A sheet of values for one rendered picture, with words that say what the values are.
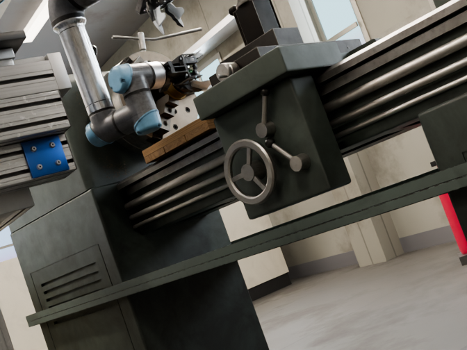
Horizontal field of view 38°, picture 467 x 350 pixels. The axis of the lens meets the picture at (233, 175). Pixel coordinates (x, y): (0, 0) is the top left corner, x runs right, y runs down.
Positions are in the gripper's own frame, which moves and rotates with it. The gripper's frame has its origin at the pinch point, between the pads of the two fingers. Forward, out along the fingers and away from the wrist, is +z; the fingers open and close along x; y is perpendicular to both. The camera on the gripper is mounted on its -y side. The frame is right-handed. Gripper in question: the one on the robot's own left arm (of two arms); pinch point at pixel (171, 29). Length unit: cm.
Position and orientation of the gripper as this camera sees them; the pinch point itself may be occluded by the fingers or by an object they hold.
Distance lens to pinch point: 247.1
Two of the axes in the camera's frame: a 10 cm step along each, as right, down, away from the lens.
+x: 5.9, -3.9, 7.1
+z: 4.9, 8.7, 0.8
